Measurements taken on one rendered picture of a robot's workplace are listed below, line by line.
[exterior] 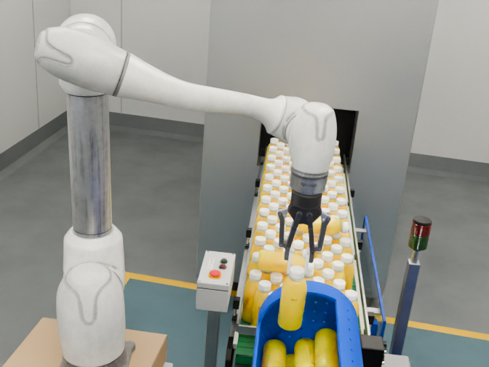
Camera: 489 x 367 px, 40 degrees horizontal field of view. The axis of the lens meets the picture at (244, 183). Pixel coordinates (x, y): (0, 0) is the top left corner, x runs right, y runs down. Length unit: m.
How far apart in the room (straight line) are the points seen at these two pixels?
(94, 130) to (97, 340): 0.50
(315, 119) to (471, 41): 4.53
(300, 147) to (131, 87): 0.41
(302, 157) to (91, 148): 0.51
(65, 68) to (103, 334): 0.62
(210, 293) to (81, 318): 0.58
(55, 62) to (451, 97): 4.94
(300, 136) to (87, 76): 0.49
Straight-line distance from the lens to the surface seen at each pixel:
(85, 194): 1.70
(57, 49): 1.44
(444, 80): 6.05
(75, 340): 1.65
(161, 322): 3.77
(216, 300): 2.09
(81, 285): 1.60
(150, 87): 1.45
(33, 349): 1.87
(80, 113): 1.63
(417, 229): 2.25
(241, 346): 2.15
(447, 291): 4.43
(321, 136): 1.53
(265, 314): 1.93
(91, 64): 1.42
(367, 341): 2.08
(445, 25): 5.95
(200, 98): 1.50
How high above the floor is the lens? 2.20
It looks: 24 degrees down
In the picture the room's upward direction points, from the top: 5 degrees clockwise
